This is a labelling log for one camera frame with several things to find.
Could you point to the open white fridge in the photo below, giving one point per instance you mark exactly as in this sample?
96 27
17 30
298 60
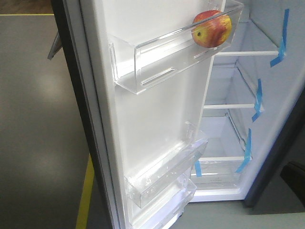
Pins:
254 112

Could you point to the silver sign stand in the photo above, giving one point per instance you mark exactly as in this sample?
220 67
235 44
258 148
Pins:
55 47

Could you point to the fridge door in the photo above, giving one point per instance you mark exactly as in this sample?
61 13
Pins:
132 129

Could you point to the upper clear door bin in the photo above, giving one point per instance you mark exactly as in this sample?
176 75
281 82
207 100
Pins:
137 68

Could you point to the yellow floor tape line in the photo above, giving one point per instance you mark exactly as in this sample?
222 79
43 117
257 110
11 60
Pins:
84 109

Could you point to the lower clear door bin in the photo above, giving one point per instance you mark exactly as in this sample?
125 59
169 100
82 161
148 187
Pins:
166 205

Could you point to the clear door bin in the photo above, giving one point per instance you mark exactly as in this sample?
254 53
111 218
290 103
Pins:
143 185
137 68
166 205

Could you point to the middle clear door bin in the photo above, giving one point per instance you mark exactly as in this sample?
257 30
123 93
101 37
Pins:
143 185

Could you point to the red yellow apple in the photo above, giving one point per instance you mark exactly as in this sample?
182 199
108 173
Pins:
212 33

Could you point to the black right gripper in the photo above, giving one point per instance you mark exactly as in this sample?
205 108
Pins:
293 174

